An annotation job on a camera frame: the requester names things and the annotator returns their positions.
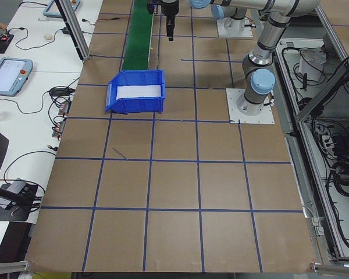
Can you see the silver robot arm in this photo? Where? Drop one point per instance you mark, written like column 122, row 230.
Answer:
column 264, row 46
column 221, row 11

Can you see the green conveyor belt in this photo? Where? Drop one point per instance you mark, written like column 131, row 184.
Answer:
column 138, row 37

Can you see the blue plastic storage bin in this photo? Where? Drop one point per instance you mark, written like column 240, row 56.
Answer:
column 139, row 106

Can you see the black power adapter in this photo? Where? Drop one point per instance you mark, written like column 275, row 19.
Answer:
column 61, row 92
column 65, row 30

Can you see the light blue teach pendant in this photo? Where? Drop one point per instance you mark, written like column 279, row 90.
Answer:
column 5, row 72
column 53, row 8

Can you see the white tape roll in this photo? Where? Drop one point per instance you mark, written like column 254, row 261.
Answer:
column 48, row 36

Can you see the small circuit board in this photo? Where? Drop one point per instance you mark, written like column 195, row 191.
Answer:
column 58, row 130
column 64, row 108

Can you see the black handheld tool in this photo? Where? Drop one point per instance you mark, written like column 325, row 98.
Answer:
column 304, row 80

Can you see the white wrapped box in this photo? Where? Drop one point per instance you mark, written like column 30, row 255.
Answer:
column 311, row 64

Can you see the black mat with electronics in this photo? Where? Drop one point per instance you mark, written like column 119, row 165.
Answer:
column 1, row 43

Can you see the white desk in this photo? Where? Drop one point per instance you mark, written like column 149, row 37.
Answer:
column 26, row 136

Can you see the white power strip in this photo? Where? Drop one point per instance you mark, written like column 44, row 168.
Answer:
column 327, row 141

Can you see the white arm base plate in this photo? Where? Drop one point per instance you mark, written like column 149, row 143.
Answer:
column 235, row 32
column 264, row 117

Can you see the aluminium profile post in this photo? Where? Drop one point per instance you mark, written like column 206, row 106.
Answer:
column 74, row 32

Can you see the V-shaped metal bar frame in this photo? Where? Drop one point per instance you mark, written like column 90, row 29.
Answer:
column 322, row 97

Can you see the black camera stand base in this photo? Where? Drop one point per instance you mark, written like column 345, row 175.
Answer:
column 5, row 213

